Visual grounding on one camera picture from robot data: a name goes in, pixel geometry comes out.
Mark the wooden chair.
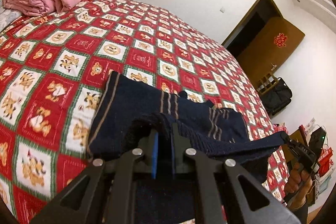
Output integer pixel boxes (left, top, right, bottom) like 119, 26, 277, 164
256, 67, 279, 96

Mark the red checked bear bedspread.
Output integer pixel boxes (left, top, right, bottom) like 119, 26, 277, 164
0, 0, 289, 224

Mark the brown wooden door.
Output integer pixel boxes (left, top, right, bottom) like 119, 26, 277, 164
236, 17, 305, 90

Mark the person's right forearm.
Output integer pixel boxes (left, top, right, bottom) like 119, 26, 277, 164
291, 199, 310, 224

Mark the grey floral pillow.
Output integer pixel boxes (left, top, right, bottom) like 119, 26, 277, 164
0, 7, 23, 30

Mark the navy patterned knit sweater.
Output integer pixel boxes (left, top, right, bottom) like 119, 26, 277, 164
87, 71, 288, 224

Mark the red patterned bag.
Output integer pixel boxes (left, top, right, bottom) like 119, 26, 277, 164
272, 123, 289, 135

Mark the red paper door decoration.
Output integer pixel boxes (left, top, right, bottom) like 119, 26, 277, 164
273, 32, 288, 47

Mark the person's right hand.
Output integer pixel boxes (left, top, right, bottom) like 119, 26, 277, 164
285, 162, 313, 210

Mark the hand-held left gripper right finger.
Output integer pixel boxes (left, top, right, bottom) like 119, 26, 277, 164
171, 123, 301, 224

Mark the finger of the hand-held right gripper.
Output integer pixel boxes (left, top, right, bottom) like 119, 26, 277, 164
280, 132, 297, 148

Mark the plain red gift bag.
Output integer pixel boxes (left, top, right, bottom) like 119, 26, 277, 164
318, 145, 334, 178

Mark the black bag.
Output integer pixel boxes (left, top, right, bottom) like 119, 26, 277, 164
261, 77, 293, 116

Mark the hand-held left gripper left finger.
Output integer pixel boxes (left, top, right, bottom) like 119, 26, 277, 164
30, 130, 159, 224

